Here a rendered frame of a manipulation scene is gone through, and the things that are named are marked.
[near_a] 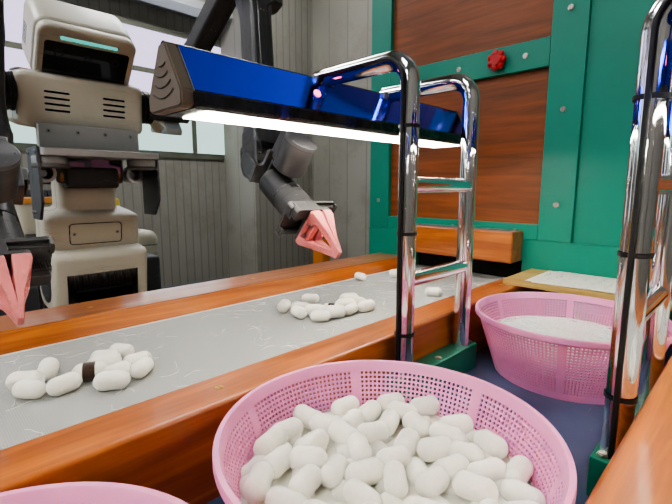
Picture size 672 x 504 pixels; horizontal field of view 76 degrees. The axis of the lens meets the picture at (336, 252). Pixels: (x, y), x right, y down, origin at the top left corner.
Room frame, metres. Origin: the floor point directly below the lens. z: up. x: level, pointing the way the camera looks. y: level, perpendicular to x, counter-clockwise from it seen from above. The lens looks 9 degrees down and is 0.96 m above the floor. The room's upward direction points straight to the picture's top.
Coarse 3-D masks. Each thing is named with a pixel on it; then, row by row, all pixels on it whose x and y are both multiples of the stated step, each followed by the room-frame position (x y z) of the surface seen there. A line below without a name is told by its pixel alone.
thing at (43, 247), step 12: (0, 216) 0.53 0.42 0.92; (12, 216) 0.55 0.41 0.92; (0, 228) 0.52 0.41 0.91; (12, 228) 0.53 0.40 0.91; (0, 240) 0.50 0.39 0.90; (12, 240) 0.51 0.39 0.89; (24, 240) 0.52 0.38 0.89; (36, 240) 0.53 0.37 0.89; (48, 240) 0.54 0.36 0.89; (36, 252) 0.54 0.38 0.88; (48, 252) 0.55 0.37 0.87
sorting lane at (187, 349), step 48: (336, 288) 0.91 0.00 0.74; (384, 288) 0.91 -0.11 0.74; (96, 336) 0.61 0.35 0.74; (144, 336) 0.61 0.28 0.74; (192, 336) 0.61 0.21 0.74; (240, 336) 0.61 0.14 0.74; (288, 336) 0.61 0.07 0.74; (0, 384) 0.45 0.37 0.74; (144, 384) 0.45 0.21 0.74; (0, 432) 0.36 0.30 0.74; (48, 432) 0.36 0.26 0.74
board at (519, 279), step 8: (520, 272) 0.91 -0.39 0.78; (528, 272) 0.91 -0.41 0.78; (536, 272) 0.91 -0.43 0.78; (504, 280) 0.85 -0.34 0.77; (512, 280) 0.83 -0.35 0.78; (520, 280) 0.83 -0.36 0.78; (536, 288) 0.80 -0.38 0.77; (544, 288) 0.79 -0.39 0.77; (552, 288) 0.78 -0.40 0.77; (560, 288) 0.77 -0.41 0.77; (568, 288) 0.76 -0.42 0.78; (576, 288) 0.76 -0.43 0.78; (592, 296) 0.73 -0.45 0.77; (600, 296) 0.73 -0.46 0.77; (608, 296) 0.72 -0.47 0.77
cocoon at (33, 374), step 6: (18, 372) 0.44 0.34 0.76; (24, 372) 0.44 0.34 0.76; (30, 372) 0.44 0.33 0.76; (36, 372) 0.44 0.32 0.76; (42, 372) 0.45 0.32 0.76; (12, 378) 0.43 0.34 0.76; (18, 378) 0.43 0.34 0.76; (24, 378) 0.43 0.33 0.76; (30, 378) 0.43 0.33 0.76; (36, 378) 0.44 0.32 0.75; (42, 378) 0.44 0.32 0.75; (6, 384) 0.43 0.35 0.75; (12, 384) 0.43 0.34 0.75
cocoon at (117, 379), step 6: (102, 372) 0.44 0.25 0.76; (108, 372) 0.44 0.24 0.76; (114, 372) 0.44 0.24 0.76; (120, 372) 0.44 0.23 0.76; (126, 372) 0.45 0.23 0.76; (96, 378) 0.43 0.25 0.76; (102, 378) 0.43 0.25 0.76; (108, 378) 0.43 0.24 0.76; (114, 378) 0.43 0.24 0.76; (120, 378) 0.44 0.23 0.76; (126, 378) 0.44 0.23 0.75; (96, 384) 0.43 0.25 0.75; (102, 384) 0.43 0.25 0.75; (108, 384) 0.43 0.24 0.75; (114, 384) 0.43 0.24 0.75; (120, 384) 0.44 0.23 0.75; (126, 384) 0.44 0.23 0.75; (102, 390) 0.43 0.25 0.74
